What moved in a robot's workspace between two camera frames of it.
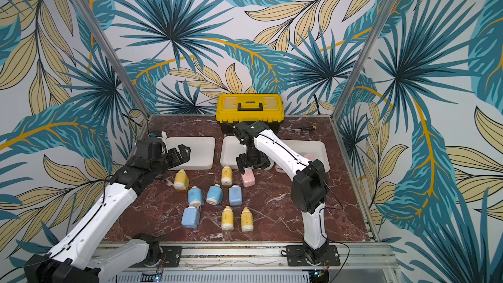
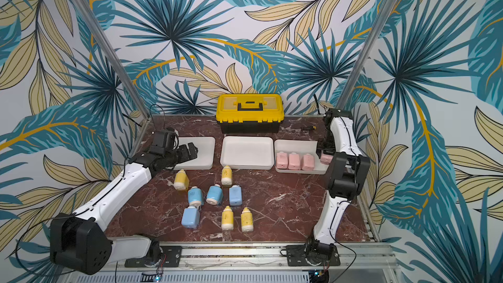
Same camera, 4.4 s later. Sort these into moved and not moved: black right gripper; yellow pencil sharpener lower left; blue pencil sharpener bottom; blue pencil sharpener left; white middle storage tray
Moved: black right gripper
Not moved: yellow pencil sharpener lower left; blue pencil sharpener bottom; white middle storage tray; blue pencil sharpener left
